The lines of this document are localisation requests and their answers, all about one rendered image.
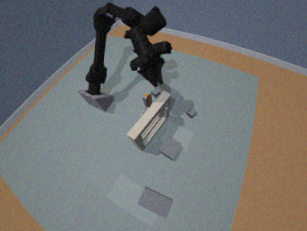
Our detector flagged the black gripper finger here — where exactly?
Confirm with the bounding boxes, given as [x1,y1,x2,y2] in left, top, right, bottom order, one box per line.
[154,64,163,84]
[137,64,158,87]

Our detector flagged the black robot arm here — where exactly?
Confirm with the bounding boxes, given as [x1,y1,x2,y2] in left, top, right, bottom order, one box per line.
[85,2,172,95]

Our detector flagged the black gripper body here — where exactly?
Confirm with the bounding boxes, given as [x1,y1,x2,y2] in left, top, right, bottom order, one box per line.
[130,40,165,71]

